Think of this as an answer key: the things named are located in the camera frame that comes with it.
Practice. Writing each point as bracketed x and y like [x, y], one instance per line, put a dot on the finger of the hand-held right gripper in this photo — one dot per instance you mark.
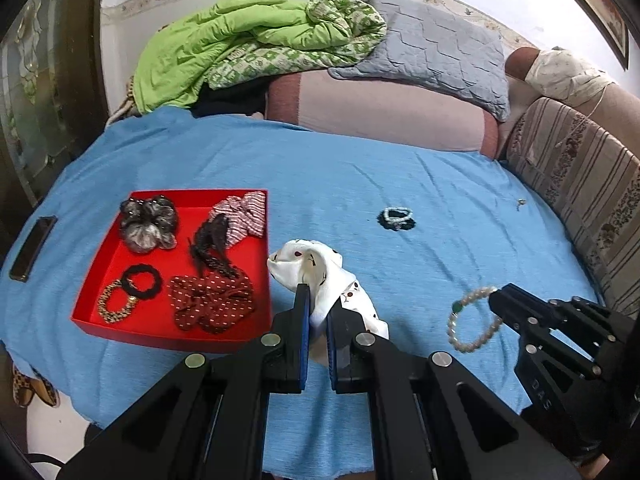
[505, 305]
[575, 315]

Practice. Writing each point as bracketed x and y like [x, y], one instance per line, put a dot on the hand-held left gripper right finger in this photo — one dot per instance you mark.
[332, 350]

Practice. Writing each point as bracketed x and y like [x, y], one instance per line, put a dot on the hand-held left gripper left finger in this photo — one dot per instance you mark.
[301, 340]

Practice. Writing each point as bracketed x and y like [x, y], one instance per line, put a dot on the white cherry print scrunchie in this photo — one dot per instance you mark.
[325, 270]

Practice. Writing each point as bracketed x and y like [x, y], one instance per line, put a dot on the red polka dot scrunchie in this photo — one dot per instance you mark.
[210, 300]

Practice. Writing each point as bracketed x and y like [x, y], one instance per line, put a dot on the black hair claw clip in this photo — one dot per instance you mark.
[210, 240]

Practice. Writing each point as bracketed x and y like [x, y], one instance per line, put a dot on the red plaid scrunchie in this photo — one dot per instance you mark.
[245, 215]

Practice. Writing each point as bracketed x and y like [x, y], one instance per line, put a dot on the black sheer scrunchie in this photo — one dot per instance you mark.
[147, 222]

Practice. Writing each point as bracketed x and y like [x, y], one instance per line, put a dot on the red tray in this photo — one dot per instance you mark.
[112, 260]

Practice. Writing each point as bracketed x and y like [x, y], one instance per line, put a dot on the striped floral sofa cushion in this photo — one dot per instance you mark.
[575, 160]

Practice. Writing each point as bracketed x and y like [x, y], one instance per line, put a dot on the blue blanket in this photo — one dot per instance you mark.
[375, 160]

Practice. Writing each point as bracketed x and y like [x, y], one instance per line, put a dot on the beige sofa armrest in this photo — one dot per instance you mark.
[517, 95]

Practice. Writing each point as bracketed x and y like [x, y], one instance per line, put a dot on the white cloth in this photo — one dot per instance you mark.
[555, 72]

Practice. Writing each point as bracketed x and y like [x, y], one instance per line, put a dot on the pink bolster cushion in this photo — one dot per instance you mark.
[375, 105]

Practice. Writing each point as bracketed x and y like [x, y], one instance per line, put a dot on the black cloth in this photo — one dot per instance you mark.
[225, 100]

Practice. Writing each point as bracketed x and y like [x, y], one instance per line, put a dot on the grey quilted pillow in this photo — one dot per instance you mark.
[435, 50]

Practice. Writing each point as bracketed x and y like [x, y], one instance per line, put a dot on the leopard print shoe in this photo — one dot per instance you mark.
[30, 385]

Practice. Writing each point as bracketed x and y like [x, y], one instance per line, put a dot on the black phone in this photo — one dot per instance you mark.
[32, 250]

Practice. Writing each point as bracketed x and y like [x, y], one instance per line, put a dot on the framed picture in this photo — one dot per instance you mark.
[600, 15]

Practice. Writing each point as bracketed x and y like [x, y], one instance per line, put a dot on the green quilt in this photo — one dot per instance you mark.
[200, 45]

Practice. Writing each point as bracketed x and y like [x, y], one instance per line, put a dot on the frosted glass door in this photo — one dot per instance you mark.
[40, 85]

